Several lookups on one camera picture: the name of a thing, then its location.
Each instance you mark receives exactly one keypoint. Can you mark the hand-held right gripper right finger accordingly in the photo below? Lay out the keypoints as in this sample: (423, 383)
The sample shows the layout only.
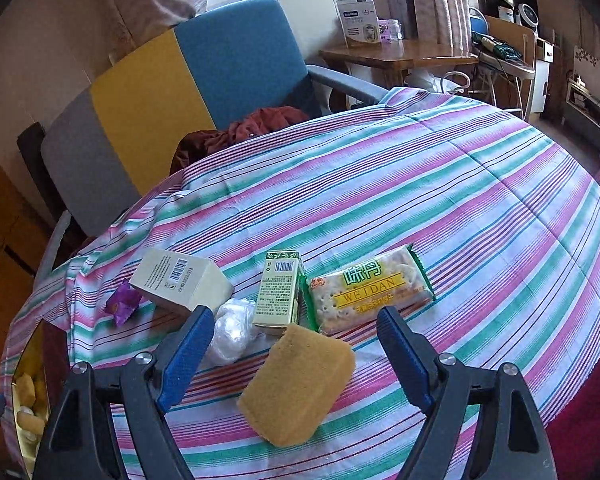
(405, 355)

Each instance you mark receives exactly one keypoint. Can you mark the green folded umbrella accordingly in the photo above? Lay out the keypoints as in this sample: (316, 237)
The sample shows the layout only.
(500, 49)

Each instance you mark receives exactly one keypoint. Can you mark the white plastic wad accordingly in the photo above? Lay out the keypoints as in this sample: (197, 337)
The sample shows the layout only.
(232, 330)

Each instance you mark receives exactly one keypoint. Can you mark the small green carton box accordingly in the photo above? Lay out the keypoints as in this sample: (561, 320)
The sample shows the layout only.
(277, 290)

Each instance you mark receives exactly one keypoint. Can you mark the wooden side table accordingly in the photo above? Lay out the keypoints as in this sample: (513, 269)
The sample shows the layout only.
(405, 55)

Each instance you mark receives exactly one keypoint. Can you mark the grey yellow blue sofa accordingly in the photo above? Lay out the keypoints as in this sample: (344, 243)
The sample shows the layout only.
(145, 110)

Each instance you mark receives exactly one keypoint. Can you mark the small white bottle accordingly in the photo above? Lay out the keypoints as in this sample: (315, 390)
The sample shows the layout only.
(396, 30)

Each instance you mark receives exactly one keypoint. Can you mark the gold square tin box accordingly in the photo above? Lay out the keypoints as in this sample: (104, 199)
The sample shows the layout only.
(39, 350)

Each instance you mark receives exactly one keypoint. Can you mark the cream carton box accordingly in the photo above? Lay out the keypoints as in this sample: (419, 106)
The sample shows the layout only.
(180, 275)

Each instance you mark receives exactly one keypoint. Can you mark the purple candy packet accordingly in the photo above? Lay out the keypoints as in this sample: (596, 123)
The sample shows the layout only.
(122, 305)

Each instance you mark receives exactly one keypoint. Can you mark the green cracker packet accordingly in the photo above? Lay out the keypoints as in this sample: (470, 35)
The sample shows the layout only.
(370, 285)

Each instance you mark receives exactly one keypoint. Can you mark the grey low cabinet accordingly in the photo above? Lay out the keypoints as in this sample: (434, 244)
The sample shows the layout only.
(590, 110)

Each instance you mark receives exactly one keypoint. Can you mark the dark red cloth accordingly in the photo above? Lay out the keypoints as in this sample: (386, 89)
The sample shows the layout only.
(250, 127)

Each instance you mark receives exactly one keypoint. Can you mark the black rolled mat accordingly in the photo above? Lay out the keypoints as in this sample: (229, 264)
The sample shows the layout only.
(30, 150)

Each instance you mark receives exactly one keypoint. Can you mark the white metal rack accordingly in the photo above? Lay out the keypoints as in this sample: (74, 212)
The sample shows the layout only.
(510, 85)

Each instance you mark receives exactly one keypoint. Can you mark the yellow sponge block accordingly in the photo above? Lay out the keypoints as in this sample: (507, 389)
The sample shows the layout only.
(24, 389)
(30, 421)
(295, 390)

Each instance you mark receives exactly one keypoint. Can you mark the maroon fabric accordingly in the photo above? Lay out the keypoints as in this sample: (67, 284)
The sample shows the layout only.
(590, 410)

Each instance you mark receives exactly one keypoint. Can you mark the white round fan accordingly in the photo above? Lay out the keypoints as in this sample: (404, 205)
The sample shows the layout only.
(526, 15)

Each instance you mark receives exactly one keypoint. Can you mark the wooden wardrobe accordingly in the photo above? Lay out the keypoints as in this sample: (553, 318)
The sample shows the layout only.
(0, 210)

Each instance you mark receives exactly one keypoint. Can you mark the pink patterned curtain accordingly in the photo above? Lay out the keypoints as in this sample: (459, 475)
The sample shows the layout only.
(440, 0)

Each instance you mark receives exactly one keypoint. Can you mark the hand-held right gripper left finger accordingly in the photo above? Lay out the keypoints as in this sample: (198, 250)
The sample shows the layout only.
(185, 355)

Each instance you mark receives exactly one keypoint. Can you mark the white product box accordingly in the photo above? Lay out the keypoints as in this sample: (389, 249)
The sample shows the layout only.
(357, 25)

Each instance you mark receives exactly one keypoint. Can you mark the pink green striped tablecloth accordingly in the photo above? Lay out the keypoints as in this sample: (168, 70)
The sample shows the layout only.
(430, 185)

